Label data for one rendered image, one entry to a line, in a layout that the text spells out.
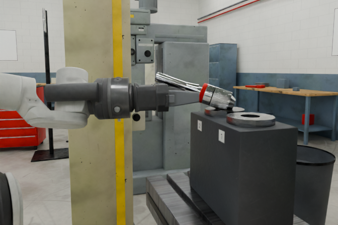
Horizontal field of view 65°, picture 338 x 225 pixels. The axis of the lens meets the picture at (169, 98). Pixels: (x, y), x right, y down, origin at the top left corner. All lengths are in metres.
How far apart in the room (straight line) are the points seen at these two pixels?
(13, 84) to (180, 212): 0.40
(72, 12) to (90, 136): 0.80
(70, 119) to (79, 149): 1.32
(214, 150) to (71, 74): 0.33
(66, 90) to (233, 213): 0.37
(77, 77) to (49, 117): 0.10
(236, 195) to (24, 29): 8.95
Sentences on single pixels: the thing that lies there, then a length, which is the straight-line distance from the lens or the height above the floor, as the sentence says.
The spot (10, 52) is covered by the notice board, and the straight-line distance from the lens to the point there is 9.24.
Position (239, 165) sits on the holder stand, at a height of 1.11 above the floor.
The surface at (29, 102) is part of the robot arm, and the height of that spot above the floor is 1.21.
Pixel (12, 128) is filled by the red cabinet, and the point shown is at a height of 0.38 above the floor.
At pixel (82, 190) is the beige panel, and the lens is 1.96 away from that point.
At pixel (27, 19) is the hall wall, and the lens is 9.27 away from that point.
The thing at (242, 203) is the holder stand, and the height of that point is 1.04.
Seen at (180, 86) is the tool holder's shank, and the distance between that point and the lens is 0.61.
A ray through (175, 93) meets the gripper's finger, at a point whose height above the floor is 1.22.
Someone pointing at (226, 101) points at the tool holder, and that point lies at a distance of 0.59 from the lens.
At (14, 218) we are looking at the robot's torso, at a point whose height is 0.97.
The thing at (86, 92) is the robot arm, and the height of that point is 1.23.
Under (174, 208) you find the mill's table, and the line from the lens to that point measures 0.60.
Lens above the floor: 1.27
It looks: 6 degrees down
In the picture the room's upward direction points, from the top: straight up
